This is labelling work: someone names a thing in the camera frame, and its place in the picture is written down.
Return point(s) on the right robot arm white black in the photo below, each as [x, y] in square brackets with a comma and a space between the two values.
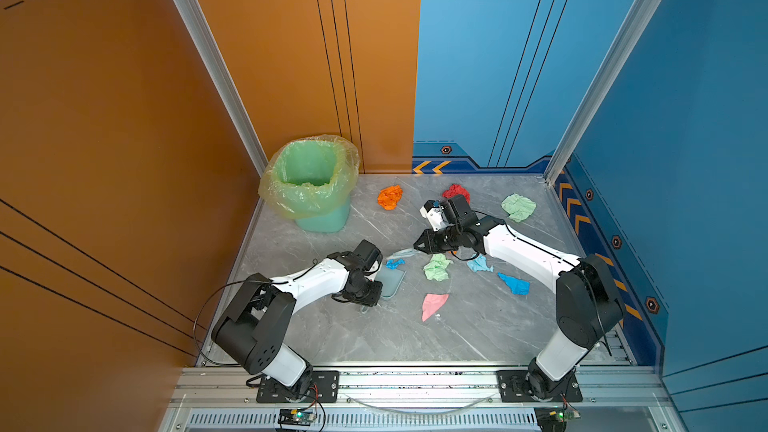
[588, 304]

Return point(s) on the left circuit board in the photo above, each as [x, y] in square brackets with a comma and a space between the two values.
[297, 419]

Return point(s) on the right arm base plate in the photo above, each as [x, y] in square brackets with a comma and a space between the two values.
[526, 386]

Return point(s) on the aluminium mounting rail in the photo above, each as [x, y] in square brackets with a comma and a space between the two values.
[423, 397]

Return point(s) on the right aluminium corner post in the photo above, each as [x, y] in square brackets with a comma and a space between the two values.
[631, 30]

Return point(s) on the blue paper scrap right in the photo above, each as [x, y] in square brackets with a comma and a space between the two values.
[516, 286]

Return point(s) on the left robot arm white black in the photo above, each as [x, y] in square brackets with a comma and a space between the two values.
[252, 328]

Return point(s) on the aluminium corner post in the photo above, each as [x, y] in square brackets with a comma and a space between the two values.
[203, 38]
[631, 30]

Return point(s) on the light green paper scrap near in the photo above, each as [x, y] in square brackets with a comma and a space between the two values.
[436, 268]

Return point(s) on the small blue paper scrap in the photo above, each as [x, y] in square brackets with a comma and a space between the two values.
[394, 263]

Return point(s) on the right circuit board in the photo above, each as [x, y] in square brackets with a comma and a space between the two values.
[555, 420]

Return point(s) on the pink paper scrap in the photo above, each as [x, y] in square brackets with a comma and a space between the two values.
[432, 303]

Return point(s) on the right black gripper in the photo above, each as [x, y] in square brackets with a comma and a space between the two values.
[428, 238]

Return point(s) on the grey-blue dustpan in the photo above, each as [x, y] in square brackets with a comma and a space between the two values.
[390, 279]

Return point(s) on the circuit board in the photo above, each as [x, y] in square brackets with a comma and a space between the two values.
[555, 420]
[297, 419]

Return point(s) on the light blue paper scrap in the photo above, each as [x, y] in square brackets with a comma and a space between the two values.
[479, 264]

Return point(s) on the light green paper scrap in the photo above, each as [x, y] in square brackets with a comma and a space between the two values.
[519, 208]
[436, 268]

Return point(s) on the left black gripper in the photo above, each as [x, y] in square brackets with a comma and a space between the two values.
[373, 300]

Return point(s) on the orange paper scrap far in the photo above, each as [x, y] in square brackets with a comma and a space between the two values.
[389, 197]

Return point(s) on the green trash bin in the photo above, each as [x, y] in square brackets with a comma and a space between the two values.
[330, 222]

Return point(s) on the light green paper scrap far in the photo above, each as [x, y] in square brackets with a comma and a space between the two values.
[519, 208]

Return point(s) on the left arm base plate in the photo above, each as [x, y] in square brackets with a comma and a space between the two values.
[315, 384]

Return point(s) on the yellow plastic bin liner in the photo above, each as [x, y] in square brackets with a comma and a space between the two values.
[310, 177]

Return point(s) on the red paper scrap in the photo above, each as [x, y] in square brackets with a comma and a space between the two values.
[457, 190]

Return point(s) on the left aluminium corner post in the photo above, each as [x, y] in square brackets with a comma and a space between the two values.
[203, 38]

